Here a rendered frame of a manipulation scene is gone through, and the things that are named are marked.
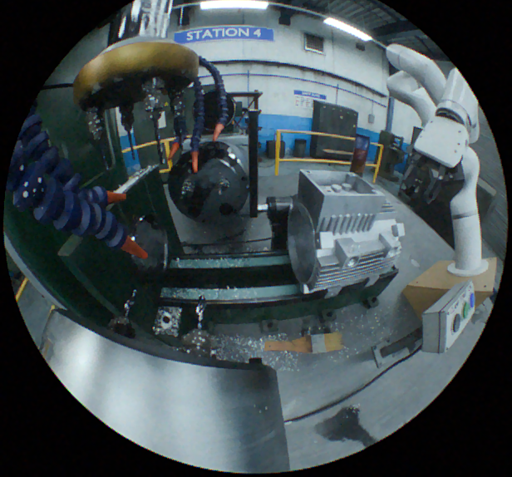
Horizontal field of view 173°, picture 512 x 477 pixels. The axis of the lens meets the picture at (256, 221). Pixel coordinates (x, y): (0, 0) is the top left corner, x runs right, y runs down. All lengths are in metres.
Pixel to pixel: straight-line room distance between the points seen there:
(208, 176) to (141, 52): 0.37
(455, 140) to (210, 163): 0.54
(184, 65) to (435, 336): 0.47
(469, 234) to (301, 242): 0.59
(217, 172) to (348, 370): 0.62
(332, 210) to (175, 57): 0.27
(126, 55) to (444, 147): 0.43
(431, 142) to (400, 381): 0.56
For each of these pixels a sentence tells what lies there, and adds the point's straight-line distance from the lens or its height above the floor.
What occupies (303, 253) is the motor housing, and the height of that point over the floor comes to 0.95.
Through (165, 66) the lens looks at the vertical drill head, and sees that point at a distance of 0.20.
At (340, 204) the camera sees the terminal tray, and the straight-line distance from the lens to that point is 0.24.
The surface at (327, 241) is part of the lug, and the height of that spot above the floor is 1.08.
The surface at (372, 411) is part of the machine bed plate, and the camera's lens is 0.53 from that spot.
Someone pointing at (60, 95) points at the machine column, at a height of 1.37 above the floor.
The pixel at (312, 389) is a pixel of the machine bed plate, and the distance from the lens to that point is 0.45.
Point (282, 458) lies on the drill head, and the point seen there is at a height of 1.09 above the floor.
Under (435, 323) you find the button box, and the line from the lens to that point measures 0.31.
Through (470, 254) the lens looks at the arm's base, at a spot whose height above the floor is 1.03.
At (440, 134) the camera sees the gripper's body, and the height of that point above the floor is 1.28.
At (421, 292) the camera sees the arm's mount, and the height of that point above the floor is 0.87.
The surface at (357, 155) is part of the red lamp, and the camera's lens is 0.66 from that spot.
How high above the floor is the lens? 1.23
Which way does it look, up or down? 35 degrees down
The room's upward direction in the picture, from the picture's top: straight up
